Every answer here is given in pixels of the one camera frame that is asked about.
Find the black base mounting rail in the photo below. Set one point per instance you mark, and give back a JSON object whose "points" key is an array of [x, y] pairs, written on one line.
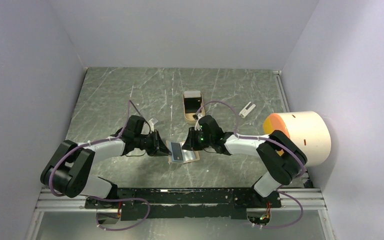
{"points": [[173, 203]]}

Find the black VIP card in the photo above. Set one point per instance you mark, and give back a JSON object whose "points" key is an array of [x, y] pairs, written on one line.
{"points": [[176, 152]]}

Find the stack of cards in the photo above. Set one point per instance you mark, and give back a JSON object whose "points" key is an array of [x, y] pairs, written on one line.
{"points": [[192, 101]]}

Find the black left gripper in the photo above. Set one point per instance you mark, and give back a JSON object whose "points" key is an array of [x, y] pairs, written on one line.
{"points": [[158, 148]]}

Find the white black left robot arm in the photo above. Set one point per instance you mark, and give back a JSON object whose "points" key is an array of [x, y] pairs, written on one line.
{"points": [[68, 171]]}

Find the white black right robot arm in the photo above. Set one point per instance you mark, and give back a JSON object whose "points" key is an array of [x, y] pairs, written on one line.
{"points": [[283, 159]]}

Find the white plastic clip device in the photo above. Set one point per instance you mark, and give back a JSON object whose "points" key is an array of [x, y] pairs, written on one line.
{"points": [[247, 109]]}

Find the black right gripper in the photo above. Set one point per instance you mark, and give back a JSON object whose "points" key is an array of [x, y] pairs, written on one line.
{"points": [[190, 142]]}

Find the cream cylinder with orange face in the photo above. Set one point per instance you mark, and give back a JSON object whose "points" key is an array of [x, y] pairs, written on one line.
{"points": [[306, 129]]}

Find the beige oval plastic tray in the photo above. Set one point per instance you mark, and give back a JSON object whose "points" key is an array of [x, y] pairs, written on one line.
{"points": [[189, 118]]}

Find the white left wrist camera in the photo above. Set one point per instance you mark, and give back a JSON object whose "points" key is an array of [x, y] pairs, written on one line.
{"points": [[151, 123]]}

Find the aluminium frame rail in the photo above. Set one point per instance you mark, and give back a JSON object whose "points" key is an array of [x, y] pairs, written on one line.
{"points": [[310, 199]]}

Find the beige leather card holder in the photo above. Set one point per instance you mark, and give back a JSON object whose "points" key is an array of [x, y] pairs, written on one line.
{"points": [[188, 156]]}

